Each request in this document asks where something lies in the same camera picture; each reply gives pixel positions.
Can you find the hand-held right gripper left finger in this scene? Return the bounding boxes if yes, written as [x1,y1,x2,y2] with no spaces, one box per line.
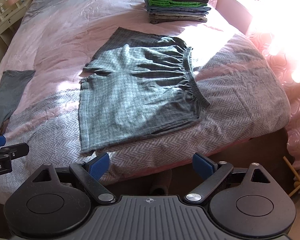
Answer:
[31,152,117,204]

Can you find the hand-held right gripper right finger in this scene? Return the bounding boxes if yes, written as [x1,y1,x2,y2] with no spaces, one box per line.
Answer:
[185,152,274,202]

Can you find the grey plaid shorts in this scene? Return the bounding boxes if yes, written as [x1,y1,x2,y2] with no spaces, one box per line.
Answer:
[79,27,211,155]

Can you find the stack of folded clothes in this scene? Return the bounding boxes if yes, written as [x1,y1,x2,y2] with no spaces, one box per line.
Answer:
[141,0,212,25]

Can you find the plain grey garment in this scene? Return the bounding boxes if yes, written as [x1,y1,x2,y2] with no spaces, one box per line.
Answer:
[0,70,36,137]

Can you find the yellow stand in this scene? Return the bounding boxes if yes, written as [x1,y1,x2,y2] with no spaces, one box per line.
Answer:
[282,156,300,198]

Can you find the pink curtain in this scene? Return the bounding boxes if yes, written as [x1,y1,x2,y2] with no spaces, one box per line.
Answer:
[245,15,300,173]

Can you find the bed with pink cover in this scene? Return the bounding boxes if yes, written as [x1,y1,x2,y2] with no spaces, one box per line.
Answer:
[0,0,292,204]

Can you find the cream dressing table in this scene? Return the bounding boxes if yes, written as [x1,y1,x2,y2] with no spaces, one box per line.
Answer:
[0,0,35,48]

